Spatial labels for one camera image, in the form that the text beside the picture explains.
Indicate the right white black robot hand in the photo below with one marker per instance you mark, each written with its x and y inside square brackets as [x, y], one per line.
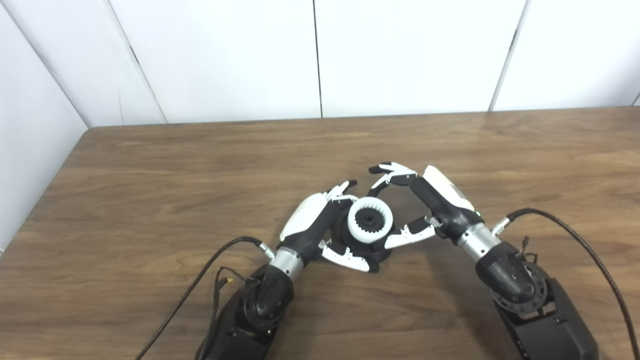
[447, 205]

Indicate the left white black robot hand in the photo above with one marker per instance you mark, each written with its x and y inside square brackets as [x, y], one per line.
[310, 220]

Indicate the round black plastic part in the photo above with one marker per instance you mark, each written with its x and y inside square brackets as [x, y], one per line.
[369, 219]

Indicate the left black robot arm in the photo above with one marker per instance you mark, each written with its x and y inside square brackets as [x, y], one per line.
[265, 305]

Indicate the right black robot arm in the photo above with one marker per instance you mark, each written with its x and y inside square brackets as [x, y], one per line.
[515, 280]

